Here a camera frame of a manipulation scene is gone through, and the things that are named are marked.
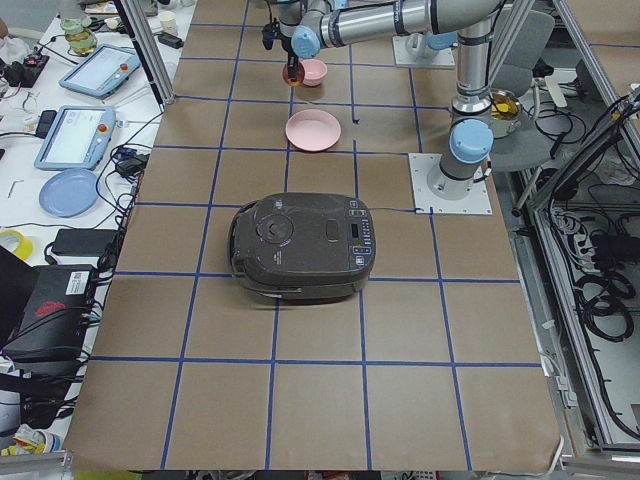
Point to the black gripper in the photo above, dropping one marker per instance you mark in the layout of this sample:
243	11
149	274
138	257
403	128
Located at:
290	51

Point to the red apple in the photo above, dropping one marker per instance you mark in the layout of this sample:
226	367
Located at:
293	75

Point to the small pink bowl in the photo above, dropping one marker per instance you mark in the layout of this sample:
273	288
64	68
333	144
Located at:
315	71

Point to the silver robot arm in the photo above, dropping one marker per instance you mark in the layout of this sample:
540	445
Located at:
305	28

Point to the pink plate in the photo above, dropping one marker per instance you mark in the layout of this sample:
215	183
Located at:
313	130

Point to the steel bowl with yellow items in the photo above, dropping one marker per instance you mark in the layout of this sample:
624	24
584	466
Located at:
505	113

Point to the blue plate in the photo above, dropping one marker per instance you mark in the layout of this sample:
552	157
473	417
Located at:
69	193

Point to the far teach pendant tablet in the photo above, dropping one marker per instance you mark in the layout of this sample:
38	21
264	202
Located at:
102	72

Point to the teach pendant tablet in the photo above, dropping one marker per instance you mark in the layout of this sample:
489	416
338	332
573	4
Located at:
102	72
78	138

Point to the green drink bottle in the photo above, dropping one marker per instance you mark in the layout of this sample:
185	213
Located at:
75	26

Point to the near teach pendant tablet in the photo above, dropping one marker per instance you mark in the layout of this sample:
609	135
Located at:
78	138

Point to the grey office chair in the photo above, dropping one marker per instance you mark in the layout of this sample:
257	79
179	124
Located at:
521	34

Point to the black power adapter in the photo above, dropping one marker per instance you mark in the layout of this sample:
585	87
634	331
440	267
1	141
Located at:
82	242

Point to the yellow tape roll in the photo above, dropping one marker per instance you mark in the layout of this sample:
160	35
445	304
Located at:
17	244

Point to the black computer box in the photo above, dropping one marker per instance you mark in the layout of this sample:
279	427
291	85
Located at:
53	324

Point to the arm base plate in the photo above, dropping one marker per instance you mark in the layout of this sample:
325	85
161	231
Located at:
435	193
422	47

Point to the aluminium frame post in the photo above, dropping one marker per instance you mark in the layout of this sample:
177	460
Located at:
140	33

